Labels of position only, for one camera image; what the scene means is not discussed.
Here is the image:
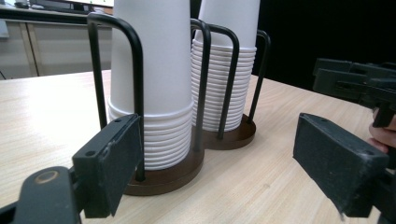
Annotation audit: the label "tall stack of white cups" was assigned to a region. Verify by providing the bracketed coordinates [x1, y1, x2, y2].
[190, 0, 262, 133]

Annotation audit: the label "beige cabinet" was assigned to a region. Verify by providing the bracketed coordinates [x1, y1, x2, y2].
[0, 0, 115, 80]

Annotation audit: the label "black curtain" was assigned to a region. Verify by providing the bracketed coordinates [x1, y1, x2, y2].
[252, 0, 396, 94]

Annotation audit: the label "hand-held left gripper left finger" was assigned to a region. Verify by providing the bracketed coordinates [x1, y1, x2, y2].
[71, 113, 144, 219]

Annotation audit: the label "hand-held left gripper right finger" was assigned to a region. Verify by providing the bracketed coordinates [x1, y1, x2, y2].
[292, 112, 390, 218]

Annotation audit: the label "short stack of white cups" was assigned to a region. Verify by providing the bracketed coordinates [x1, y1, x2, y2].
[107, 0, 195, 172]

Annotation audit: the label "black wire cup holder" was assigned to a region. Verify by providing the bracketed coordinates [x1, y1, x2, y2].
[86, 12, 272, 197]

